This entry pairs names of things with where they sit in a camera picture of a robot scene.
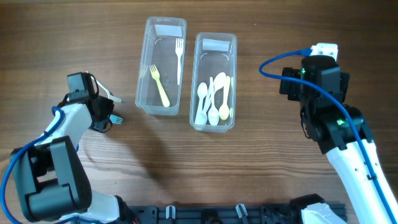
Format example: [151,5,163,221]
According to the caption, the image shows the thin white plastic fork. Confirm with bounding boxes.
[85,71,122,103]

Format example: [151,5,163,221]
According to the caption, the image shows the wide-handled white plastic fork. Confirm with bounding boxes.
[109,114,123,124]

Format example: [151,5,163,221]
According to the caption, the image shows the cream yellow plastic fork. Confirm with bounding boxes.
[149,64,171,108]

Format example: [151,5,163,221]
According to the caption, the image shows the cream yellow plastic spoon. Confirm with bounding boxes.
[219,76,231,120]

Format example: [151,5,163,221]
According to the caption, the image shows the white spoon pointing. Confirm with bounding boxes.
[208,91,220,126]

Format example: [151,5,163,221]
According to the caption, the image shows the wide-handled white plastic spoon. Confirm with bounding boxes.
[195,82,208,124]

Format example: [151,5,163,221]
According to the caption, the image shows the thin-handled white spoon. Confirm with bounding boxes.
[199,77,214,124]

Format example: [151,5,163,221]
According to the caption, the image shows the curved white plastic fork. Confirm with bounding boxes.
[175,38,183,85]

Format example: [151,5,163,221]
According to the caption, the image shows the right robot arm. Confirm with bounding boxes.
[279,55,397,223]

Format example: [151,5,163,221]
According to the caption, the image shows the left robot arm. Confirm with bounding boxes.
[1,72,134,223]

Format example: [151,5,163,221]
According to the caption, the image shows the left clear plastic container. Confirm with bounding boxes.
[136,16,187,116]

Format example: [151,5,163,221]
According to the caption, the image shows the clear plastic container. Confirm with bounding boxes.
[136,16,187,116]
[190,32,238,133]

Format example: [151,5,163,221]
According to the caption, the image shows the right clear plastic container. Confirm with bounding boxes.
[190,32,238,133]

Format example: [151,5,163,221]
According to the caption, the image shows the left blue cable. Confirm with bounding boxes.
[0,106,103,224]

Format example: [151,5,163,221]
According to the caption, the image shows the blue cable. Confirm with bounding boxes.
[0,106,103,224]
[258,48,398,224]

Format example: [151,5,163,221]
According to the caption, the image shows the right blue cable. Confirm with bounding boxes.
[258,48,398,224]

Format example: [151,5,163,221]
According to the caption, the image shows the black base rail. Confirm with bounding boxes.
[124,202,348,224]

